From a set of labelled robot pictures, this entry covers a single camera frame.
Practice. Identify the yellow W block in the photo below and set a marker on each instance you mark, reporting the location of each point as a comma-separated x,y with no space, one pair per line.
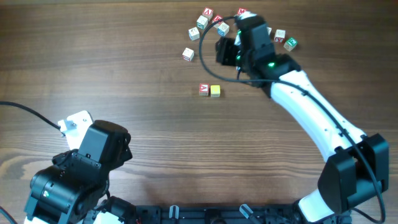
215,91

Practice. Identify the white number 2 block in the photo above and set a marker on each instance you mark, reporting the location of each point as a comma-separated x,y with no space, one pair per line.
194,33

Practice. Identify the red A block top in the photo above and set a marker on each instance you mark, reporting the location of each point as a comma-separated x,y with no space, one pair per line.
208,13

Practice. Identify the blue P block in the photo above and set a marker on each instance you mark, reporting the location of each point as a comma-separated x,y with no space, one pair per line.
269,30

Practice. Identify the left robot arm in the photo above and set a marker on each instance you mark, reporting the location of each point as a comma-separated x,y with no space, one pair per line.
66,191

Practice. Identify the red M block upright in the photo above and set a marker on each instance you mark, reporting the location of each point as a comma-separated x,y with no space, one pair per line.
241,11

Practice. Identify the red Y block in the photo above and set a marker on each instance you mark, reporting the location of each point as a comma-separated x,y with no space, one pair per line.
279,36

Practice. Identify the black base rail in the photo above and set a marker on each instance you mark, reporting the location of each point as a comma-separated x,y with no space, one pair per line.
269,214

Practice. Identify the red a block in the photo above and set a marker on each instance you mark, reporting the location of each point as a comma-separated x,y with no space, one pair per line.
208,13
204,89

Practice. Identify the blue-sided picture block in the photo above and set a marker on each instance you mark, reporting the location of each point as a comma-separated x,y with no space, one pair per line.
223,29

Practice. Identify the green F block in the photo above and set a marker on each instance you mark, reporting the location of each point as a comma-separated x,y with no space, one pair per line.
290,44

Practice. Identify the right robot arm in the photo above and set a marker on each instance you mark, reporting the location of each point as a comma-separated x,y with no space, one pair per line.
356,165

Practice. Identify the white Z block red side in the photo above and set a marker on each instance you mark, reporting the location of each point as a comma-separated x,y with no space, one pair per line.
188,54

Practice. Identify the red M block tilted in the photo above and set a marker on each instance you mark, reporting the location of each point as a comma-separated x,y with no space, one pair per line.
217,20

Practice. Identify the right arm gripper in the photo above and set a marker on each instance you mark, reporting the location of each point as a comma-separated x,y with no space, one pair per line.
225,51

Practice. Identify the green-sided white block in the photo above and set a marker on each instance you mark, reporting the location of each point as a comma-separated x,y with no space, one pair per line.
202,22

